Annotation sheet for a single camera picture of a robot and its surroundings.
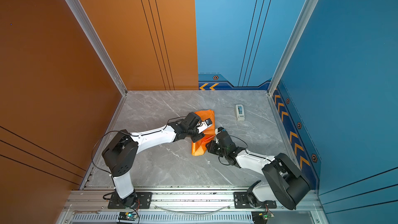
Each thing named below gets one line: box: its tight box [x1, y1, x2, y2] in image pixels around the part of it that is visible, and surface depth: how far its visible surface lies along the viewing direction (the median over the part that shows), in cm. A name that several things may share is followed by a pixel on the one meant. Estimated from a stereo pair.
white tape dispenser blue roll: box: [235, 104, 246, 122], surface depth 105 cm
